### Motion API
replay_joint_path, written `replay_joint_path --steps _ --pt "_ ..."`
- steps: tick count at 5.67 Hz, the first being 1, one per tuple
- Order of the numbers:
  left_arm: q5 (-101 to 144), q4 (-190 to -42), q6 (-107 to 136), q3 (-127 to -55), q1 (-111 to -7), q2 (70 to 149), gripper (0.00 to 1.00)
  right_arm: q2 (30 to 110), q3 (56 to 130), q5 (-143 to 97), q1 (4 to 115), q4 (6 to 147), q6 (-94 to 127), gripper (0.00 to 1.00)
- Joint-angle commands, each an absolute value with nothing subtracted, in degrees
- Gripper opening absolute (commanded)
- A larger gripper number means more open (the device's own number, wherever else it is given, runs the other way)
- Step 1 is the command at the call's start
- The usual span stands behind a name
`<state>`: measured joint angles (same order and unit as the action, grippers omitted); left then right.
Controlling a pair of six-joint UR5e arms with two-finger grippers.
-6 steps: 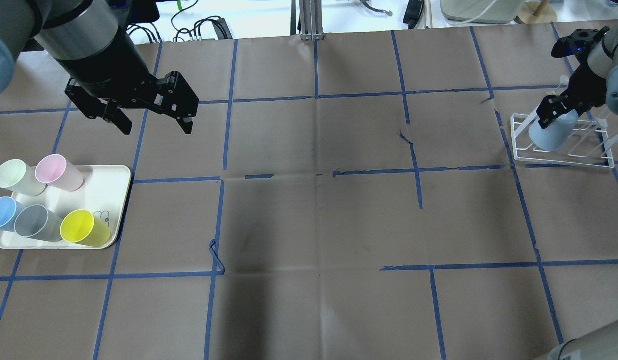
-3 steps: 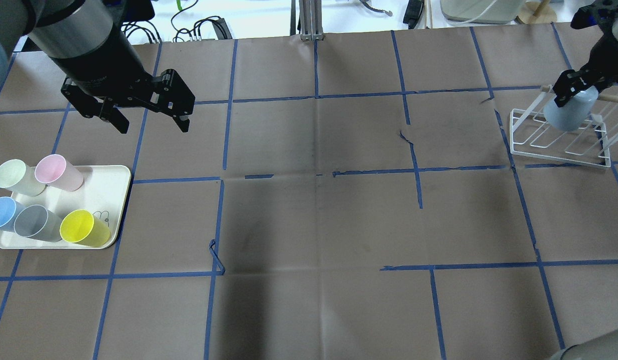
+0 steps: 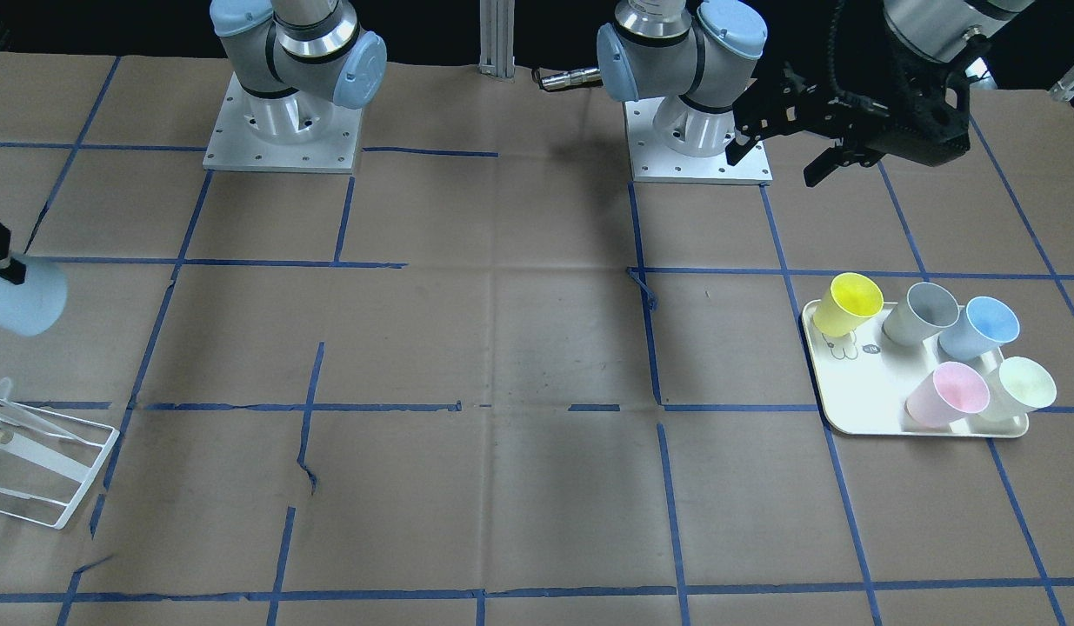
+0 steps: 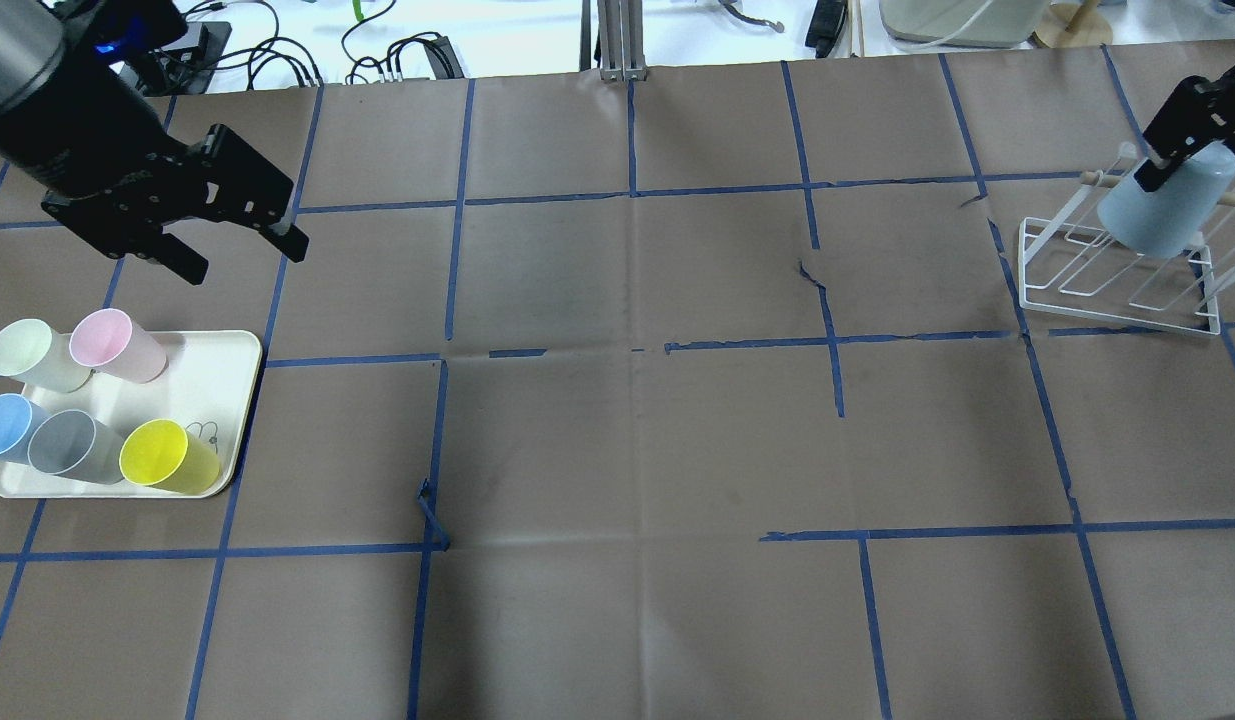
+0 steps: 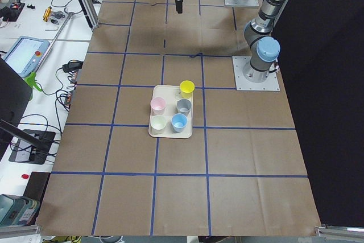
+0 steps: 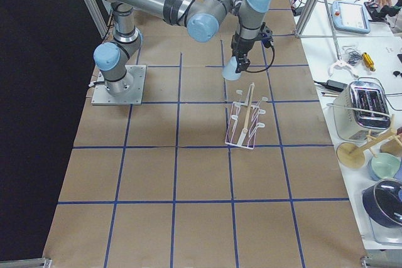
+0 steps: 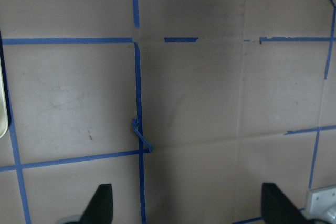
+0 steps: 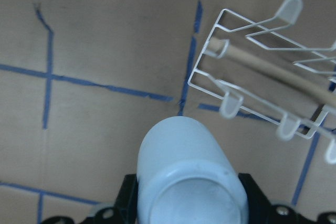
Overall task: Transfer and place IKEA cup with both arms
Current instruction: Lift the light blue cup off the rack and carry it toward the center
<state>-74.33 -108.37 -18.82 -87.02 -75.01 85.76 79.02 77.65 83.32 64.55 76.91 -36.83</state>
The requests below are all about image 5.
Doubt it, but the pink plastic cup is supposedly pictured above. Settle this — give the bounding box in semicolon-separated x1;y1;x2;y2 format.
150;97;166;115

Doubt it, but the yellow handled tool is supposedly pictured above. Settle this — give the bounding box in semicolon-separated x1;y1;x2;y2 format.
43;6;52;22

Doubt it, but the black monitor stand base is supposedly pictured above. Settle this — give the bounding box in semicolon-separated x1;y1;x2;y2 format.
9;129;56;165

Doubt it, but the pale green plastic cup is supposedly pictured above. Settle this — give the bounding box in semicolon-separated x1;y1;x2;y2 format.
150;115;167;135

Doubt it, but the brown paper table cover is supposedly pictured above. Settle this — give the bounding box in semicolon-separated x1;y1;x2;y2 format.
37;0;320;236

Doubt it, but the blue plastic cup on tray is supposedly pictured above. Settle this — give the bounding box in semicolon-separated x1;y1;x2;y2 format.
171;113;187;133

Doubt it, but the cream plastic tray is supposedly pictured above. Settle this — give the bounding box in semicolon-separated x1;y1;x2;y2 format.
148;85;193;139

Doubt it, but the yellow plastic cup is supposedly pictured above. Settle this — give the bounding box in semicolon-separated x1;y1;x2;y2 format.
180;80;195;99

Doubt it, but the black monitor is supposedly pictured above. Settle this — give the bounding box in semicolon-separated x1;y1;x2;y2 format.
0;59;32;126

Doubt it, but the grey plastic cup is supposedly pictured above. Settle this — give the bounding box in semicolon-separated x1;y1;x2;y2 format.
176;98;192;117

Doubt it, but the black power adapter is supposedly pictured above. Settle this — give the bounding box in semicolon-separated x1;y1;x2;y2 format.
62;60;84;73

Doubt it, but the blue teach pendant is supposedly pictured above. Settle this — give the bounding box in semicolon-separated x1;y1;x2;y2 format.
4;36;50;77

